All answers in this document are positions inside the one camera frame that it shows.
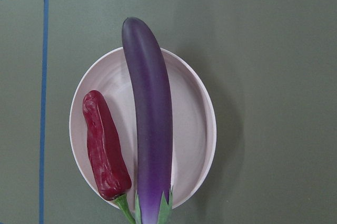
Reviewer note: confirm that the purple eggplant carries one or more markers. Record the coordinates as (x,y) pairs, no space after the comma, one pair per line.
(154,121)

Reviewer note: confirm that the red chili pepper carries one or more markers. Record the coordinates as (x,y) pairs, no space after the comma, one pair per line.
(104,152)

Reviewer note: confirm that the pink plate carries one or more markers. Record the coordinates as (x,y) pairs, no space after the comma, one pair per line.
(194,123)

